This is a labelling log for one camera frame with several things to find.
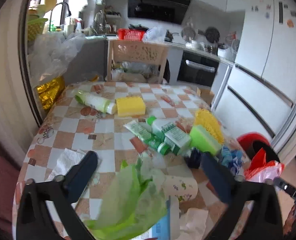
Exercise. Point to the spray bottle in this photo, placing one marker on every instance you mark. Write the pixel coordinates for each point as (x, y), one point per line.
(78, 25)

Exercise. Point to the black sink faucet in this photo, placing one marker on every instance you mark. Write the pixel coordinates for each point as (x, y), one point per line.
(58, 15)

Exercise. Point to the red plastic stool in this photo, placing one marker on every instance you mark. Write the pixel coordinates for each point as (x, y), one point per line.
(246, 140)

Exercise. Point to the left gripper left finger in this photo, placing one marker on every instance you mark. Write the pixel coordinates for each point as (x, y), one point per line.
(33, 217)

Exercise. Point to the clear plastic bag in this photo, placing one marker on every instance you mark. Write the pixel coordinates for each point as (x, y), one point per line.
(52, 53)

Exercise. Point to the white green lotion bottle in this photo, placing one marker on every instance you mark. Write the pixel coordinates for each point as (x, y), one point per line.
(96, 102)

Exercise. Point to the green hand cream tube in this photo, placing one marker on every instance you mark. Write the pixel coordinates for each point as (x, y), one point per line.
(148, 138)

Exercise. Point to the red orange plastic bag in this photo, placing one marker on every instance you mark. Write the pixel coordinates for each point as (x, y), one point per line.
(259, 170)

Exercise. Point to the blue white mask box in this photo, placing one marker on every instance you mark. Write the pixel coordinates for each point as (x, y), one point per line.
(168, 227)

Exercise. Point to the white tissue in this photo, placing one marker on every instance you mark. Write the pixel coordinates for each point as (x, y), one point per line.
(193, 224)

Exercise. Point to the black range hood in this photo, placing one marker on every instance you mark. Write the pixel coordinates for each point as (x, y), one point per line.
(171, 11)

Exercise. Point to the floral paper cup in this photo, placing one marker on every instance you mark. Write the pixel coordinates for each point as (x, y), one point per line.
(183, 188)

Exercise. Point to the red plastic basket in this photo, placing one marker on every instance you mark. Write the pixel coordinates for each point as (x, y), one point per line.
(130, 34)

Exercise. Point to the white refrigerator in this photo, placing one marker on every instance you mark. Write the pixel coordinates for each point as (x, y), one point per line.
(260, 93)

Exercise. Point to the black built-in oven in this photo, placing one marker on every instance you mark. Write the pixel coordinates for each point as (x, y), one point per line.
(198, 70)

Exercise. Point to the dark foil wrapper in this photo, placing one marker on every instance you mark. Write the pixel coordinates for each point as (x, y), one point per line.
(194, 159)

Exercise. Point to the light green plastic bag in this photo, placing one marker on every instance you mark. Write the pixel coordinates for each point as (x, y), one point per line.
(133, 203)

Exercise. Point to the white rice cooker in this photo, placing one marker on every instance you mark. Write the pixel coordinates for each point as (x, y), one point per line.
(225, 52)

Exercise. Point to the cooking pot on stove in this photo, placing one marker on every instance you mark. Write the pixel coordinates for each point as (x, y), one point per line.
(169, 36)

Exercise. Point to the white paper napkin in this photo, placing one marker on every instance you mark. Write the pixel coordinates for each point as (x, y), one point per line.
(65, 162)

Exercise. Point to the green white shampoo bottle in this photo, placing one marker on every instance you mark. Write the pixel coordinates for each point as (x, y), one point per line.
(178, 140)

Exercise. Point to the gold foil bag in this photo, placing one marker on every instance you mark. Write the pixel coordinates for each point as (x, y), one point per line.
(49, 92)

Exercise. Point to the green plastic basket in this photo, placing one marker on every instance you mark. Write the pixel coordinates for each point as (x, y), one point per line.
(35, 28)

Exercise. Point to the blue plastic bag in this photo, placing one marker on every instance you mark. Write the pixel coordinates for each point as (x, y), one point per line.
(231, 159)

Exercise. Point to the cardboard box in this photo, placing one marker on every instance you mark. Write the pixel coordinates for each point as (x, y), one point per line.
(206, 95)

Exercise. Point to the yellow sponge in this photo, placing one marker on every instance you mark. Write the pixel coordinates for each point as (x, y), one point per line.
(130, 106)

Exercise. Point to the black trash bin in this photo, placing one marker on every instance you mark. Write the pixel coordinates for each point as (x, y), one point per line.
(257, 145)

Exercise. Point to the white plastic bag on counter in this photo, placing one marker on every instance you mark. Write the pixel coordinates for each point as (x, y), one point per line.
(154, 35)

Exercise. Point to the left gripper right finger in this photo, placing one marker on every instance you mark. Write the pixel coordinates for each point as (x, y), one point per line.
(265, 219)

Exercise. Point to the yellow mesh scrubber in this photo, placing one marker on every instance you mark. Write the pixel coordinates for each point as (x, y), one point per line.
(206, 119)

